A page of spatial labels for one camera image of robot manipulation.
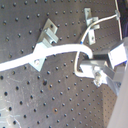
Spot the thin white wire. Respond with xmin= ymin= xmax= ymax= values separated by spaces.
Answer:
xmin=114 ymin=0 xmax=124 ymax=41

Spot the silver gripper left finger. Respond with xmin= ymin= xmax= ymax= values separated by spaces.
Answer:
xmin=80 ymin=60 xmax=125 ymax=95

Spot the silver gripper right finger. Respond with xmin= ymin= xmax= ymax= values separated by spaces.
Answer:
xmin=95 ymin=37 xmax=128 ymax=68

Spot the white cable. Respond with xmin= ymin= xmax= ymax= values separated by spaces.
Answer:
xmin=0 ymin=12 xmax=120 ymax=79

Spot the small metal cable clip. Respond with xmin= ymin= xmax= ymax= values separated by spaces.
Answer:
xmin=84 ymin=8 xmax=100 ymax=45

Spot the metal cable clip bracket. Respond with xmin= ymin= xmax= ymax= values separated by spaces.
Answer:
xmin=30 ymin=19 xmax=58 ymax=71

